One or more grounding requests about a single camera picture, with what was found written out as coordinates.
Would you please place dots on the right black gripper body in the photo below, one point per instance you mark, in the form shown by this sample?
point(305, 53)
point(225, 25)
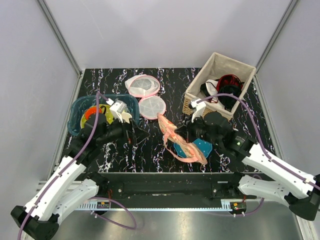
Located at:
point(198, 130)

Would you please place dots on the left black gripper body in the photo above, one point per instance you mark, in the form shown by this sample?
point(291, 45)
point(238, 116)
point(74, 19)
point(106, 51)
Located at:
point(116, 131)

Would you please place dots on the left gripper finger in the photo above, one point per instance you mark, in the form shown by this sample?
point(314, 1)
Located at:
point(134, 142)
point(138, 133)

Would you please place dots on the floral mesh laundry bag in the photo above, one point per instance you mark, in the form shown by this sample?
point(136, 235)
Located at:
point(192, 152)

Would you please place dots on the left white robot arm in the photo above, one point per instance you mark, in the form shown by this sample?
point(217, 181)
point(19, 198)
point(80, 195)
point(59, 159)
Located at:
point(41, 217)

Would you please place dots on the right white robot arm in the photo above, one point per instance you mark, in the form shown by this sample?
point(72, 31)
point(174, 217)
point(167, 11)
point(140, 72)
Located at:
point(294, 188)

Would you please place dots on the red and black bra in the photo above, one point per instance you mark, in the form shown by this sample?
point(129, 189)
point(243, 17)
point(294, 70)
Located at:
point(229, 84)

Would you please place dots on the white round mesh bra bag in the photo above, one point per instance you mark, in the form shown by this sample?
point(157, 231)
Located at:
point(146, 88)

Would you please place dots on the blue polka dot plate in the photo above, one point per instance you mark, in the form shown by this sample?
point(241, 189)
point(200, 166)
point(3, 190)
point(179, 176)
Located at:
point(203, 146)

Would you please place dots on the yellow polka dot plate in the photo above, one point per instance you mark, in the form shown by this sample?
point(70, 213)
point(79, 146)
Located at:
point(104, 109)

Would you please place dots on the orange plastic lid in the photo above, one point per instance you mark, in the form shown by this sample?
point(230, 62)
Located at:
point(90, 111)

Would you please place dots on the teal plastic bin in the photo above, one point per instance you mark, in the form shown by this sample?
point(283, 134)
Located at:
point(83, 103)

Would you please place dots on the wicker basket with liner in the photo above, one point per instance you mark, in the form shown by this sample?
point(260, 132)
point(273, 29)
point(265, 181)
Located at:
point(217, 66)

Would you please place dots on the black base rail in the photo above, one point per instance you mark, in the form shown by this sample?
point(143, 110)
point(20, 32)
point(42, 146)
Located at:
point(174, 191)

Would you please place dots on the left aluminium frame post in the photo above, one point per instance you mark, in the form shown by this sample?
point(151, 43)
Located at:
point(59, 36)

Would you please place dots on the aluminium frame post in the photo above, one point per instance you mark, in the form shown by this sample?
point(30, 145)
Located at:
point(278, 30)
point(59, 36)

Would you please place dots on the right aluminium frame post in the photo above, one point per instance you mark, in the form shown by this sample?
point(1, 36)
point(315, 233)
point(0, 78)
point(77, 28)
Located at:
point(278, 30)

